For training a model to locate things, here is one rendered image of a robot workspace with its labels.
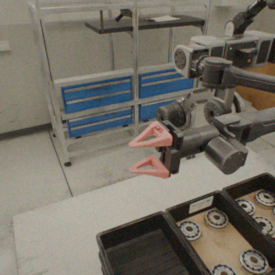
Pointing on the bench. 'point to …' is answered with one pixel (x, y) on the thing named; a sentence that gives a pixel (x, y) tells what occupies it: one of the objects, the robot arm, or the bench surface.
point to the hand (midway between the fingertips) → (133, 157)
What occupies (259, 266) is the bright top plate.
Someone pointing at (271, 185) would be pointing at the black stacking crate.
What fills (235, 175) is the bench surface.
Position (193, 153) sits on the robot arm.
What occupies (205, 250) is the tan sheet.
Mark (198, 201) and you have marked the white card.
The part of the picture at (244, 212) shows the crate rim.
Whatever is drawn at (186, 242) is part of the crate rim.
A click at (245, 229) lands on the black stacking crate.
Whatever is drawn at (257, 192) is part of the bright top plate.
